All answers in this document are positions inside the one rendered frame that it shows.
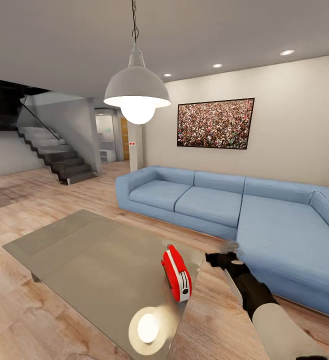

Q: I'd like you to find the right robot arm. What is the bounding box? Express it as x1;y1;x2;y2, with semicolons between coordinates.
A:
205;241;329;360

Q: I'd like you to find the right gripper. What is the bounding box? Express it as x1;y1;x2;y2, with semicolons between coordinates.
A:
205;252;237;268

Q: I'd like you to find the radio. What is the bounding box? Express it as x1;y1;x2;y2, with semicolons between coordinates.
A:
161;244;192;302

